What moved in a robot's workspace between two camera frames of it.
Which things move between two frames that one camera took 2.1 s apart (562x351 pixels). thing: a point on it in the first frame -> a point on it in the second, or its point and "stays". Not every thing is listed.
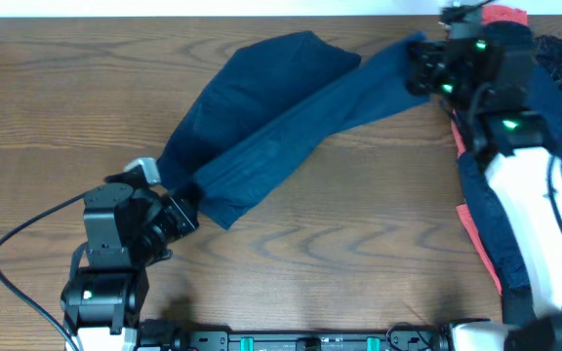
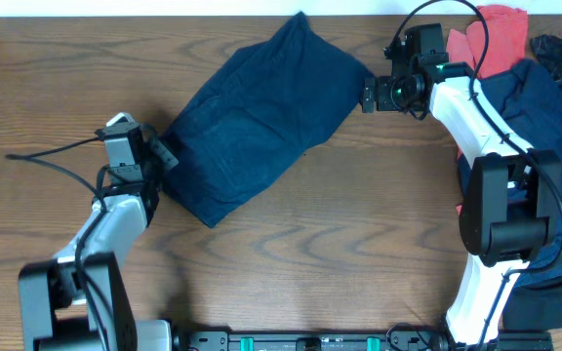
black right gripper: (423, 63) -> (383, 85)
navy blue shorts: (272, 101) stays
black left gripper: (183, 214) -> (165, 154)
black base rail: (172, 335) stays
